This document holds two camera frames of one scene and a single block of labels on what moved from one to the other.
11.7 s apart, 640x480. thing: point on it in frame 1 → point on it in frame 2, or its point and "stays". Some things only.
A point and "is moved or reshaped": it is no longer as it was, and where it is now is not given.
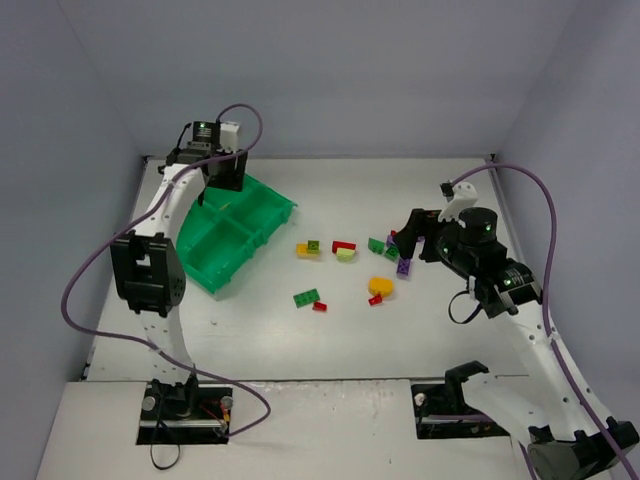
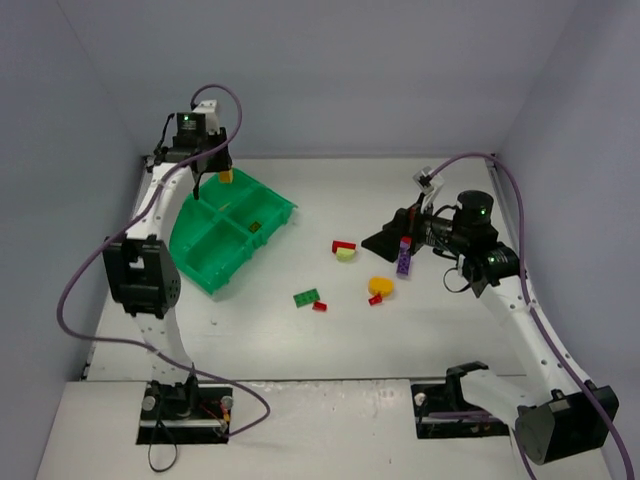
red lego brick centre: [342, 244] stays
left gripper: [226, 176] → [211, 163]
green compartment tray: [216, 239] stays
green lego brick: [307, 297] stays
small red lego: [375, 300] stays
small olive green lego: [314, 247] → [254, 227]
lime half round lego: [345, 255] stays
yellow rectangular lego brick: [302, 251] is moved or reshaped
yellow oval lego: [380, 284] stays
